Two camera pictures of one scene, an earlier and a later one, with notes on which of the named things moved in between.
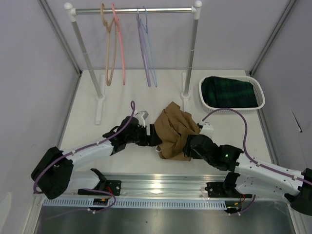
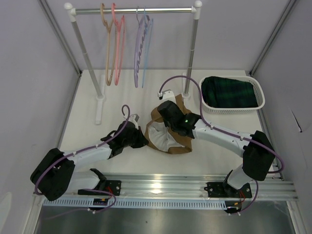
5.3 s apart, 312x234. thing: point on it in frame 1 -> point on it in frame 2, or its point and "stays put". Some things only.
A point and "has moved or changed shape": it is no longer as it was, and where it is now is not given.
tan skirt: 175,125 has moved or changed shape
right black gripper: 187,149 -> 166,123
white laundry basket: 244,93 stays put
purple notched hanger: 147,71 -> 141,32
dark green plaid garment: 219,92 stays put
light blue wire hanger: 149,55 -> 147,29
